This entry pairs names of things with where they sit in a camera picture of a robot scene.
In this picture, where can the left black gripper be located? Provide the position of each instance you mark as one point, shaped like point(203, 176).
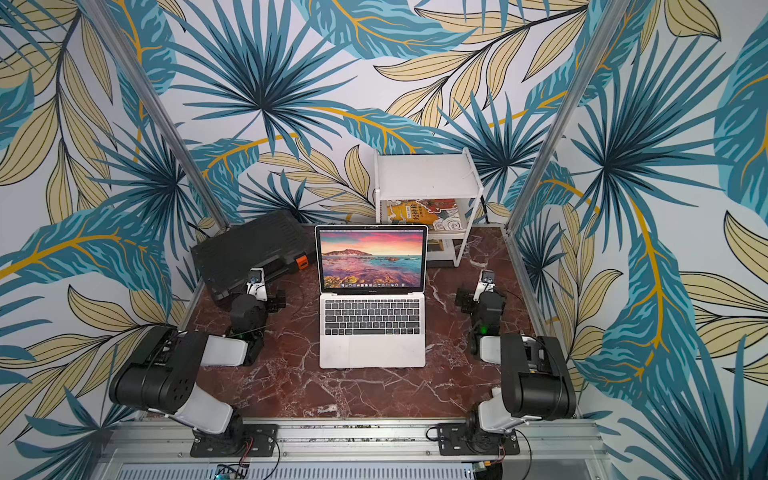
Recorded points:
point(273, 303)

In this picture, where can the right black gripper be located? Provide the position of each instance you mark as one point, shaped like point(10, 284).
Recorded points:
point(465, 299)

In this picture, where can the silver laptop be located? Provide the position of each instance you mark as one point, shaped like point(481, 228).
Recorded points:
point(372, 311)

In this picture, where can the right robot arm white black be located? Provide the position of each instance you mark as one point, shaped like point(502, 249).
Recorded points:
point(534, 381)

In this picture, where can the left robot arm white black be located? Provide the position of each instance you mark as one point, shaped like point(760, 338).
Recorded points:
point(160, 376)

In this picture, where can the black plastic tool case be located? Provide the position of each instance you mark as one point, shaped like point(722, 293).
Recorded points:
point(275, 242)

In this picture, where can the folio book on bottom shelf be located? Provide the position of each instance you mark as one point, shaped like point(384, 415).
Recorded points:
point(440, 245)

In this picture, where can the colourful magazine on shelf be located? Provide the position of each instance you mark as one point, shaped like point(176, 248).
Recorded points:
point(441, 215)

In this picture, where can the white three-tier shelf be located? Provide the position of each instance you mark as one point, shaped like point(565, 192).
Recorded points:
point(431, 176)

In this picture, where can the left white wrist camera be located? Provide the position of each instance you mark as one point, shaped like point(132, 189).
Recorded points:
point(256, 284)

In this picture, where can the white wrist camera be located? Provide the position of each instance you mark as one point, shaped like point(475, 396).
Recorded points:
point(256, 284)
point(486, 283)

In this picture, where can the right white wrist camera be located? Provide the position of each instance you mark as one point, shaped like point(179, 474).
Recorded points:
point(486, 283)

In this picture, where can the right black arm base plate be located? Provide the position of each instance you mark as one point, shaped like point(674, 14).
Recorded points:
point(457, 439)

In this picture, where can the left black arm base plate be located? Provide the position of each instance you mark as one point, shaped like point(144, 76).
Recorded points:
point(247, 440)

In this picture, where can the aluminium front rail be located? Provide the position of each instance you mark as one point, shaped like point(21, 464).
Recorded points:
point(357, 449)

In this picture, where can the right aluminium frame post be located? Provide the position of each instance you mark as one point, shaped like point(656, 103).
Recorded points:
point(609, 23)

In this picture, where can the aluminium frame post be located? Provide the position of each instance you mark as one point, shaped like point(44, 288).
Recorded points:
point(107, 27)
point(609, 23)

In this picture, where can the left aluminium frame post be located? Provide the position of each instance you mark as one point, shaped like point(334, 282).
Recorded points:
point(107, 27)

